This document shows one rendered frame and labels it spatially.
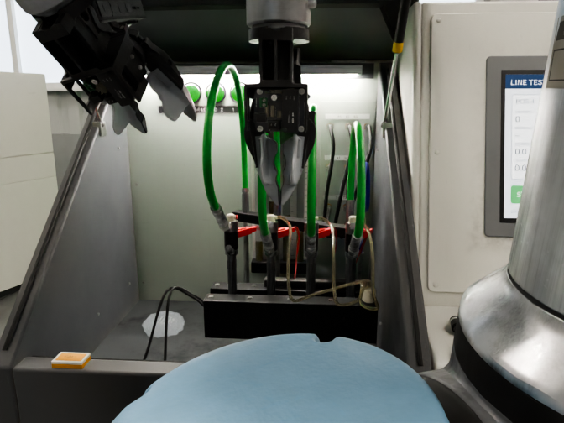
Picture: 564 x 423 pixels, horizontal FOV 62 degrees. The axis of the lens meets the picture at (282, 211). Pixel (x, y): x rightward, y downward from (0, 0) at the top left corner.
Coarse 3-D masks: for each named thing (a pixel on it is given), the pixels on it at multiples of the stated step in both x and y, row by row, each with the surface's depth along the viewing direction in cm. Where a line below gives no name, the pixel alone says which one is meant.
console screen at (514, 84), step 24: (504, 72) 90; (528, 72) 90; (504, 96) 90; (528, 96) 89; (504, 120) 90; (528, 120) 89; (504, 144) 90; (528, 144) 89; (504, 168) 90; (504, 192) 90; (504, 216) 90
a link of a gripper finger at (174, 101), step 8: (152, 72) 57; (160, 72) 58; (152, 80) 57; (160, 80) 59; (168, 80) 59; (152, 88) 57; (160, 88) 58; (168, 88) 59; (176, 88) 60; (184, 88) 60; (160, 96) 58; (168, 96) 59; (176, 96) 60; (184, 96) 60; (168, 104) 58; (176, 104) 59; (184, 104) 61; (192, 104) 62; (168, 112) 58; (176, 112) 59; (184, 112) 63; (192, 112) 63; (192, 120) 64
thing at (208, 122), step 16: (224, 64) 84; (208, 96) 76; (240, 96) 102; (208, 112) 74; (240, 112) 105; (208, 128) 73; (240, 128) 107; (208, 144) 73; (208, 160) 73; (208, 176) 74; (208, 192) 75
